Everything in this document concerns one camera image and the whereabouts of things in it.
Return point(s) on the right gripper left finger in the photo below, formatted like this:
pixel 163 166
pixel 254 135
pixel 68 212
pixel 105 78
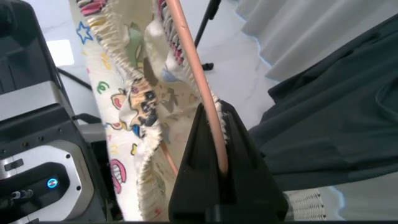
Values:
pixel 196 174

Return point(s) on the dark grey garment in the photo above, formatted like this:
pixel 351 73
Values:
pixel 326 124

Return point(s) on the cream printed garment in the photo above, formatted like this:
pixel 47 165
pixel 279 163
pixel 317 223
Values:
pixel 102 102

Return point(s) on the white laundry basket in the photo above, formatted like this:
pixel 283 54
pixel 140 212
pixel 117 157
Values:
pixel 304 205

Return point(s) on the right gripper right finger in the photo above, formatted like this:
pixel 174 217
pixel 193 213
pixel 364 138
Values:
pixel 248 174

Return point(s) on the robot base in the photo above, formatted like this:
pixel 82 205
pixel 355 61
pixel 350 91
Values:
pixel 31 99

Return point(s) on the pink clothes hanger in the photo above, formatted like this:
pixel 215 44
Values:
pixel 199 71

